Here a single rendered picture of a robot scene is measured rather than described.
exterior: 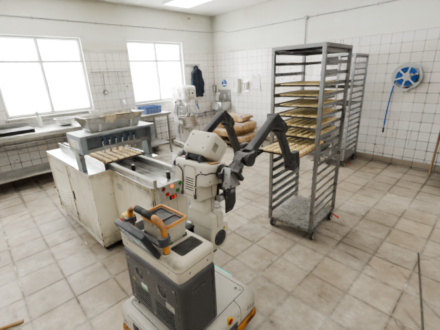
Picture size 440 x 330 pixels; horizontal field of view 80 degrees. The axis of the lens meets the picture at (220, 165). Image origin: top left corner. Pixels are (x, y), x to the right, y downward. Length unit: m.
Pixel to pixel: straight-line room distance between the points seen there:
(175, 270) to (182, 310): 0.24
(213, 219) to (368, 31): 4.51
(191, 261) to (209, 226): 0.35
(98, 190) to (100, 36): 3.99
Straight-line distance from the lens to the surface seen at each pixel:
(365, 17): 5.51
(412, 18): 5.30
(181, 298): 1.42
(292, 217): 2.95
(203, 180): 1.43
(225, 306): 1.83
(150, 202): 2.10
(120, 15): 6.33
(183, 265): 1.31
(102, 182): 2.62
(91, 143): 2.60
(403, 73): 5.13
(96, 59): 5.99
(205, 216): 1.62
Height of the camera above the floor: 1.63
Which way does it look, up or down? 19 degrees down
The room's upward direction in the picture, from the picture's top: 3 degrees counter-clockwise
